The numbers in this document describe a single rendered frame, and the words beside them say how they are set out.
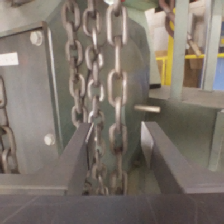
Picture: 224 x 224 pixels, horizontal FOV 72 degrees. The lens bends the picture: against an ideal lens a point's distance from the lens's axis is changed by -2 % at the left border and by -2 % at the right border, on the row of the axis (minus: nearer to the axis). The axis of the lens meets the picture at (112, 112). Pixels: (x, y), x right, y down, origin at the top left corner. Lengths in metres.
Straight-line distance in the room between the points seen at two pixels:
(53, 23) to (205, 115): 0.51
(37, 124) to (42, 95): 0.05
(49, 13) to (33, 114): 0.14
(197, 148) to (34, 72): 0.56
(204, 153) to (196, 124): 0.11
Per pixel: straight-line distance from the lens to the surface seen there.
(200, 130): 0.61
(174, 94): 0.63
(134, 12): 1.04
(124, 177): 0.17
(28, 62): 0.25
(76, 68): 0.19
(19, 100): 0.29
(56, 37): 0.23
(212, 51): 0.94
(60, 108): 0.23
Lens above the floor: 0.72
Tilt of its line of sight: 15 degrees down
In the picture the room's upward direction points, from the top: 1 degrees counter-clockwise
